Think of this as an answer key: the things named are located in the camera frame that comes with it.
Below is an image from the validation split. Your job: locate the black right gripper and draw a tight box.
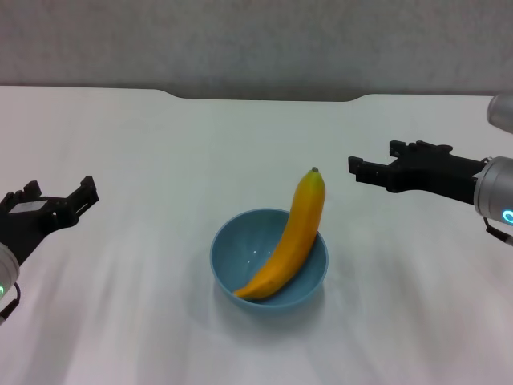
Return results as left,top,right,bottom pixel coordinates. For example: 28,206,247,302
347,140,491,206

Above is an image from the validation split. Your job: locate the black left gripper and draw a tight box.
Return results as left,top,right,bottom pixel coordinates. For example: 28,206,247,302
0,174,100,266

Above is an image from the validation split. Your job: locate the yellow banana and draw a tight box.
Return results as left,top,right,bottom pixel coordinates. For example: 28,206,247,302
232,166,326,302

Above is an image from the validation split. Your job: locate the blue bowl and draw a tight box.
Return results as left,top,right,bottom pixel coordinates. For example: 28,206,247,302
210,207,329,316

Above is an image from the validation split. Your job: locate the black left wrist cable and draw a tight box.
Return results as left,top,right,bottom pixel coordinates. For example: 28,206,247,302
0,282,22,326

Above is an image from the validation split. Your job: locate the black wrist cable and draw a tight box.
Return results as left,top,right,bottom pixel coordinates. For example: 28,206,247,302
0,282,22,326
482,215,513,246

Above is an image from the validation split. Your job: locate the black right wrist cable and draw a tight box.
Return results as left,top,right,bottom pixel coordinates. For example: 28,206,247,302
482,215,513,246

